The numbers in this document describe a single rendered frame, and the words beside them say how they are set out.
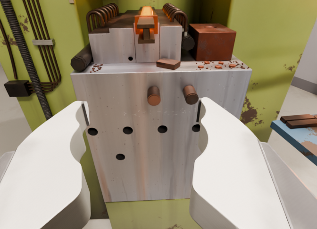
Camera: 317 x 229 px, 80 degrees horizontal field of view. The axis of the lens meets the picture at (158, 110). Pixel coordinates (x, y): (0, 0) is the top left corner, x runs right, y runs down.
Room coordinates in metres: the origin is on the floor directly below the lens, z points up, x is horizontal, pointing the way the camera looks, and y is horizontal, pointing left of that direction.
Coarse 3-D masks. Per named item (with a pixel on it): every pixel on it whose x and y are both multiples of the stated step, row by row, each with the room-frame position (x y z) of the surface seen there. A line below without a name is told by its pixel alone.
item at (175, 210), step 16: (112, 208) 0.37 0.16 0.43; (128, 208) 0.37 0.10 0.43; (144, 208) 0.37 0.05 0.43; (160, 208) 0.37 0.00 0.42; (176, 208) 0.38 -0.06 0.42; (112, 224) 0.37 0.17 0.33; (128, 224) 0.37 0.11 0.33; (144, 224) 0.37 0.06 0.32; (160, 224) 0.37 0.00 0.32; (176, 224) 0.38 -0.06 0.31; (192, 224) 0.38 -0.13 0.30
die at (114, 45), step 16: (128, 16) 0.64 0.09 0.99; (160, 16) 0.62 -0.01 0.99; (96, 32) 0.44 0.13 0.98; (112, 32) 0.43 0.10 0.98; (128, 32) 0.43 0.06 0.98; (160, 32) 0.43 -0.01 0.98; (176, 32) 0.44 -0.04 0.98; (96, 48) 0.43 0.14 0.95; (112, 48) 0.43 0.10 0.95; (128, 48) 0.43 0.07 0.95; (144, 48) 0.43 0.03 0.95; (160, 48) 0.43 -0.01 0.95; (176, 48) 0.44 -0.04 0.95
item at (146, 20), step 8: (144, 8) 0.67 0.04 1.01; (136, 16) 0.42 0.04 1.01; (144, 16) 0.42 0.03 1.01; (152, 16) 0.42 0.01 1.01; (136, 24) 0.42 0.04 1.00; (144, 24) 0.33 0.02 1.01; (152, 24) 0.33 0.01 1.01; (136, 32) 0.42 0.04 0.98; (144, 32) 0.33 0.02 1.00; (152, 32) 0.39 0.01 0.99; (144, 40) 0.33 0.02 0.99; (152, 40) 0.33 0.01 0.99
